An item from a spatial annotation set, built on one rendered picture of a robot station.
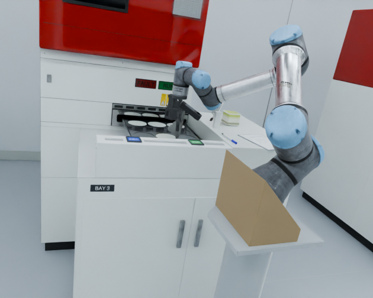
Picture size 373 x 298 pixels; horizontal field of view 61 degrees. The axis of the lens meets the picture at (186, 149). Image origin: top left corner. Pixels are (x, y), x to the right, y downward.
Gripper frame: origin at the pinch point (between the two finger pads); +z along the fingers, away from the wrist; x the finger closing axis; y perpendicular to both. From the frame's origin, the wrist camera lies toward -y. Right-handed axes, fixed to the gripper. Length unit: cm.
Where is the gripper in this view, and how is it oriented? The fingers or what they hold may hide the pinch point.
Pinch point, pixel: (178, 136)
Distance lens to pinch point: 152.9
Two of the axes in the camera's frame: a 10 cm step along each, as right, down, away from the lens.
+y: -9.6, -2.1, 1.8
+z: -1.4, 9.4, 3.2
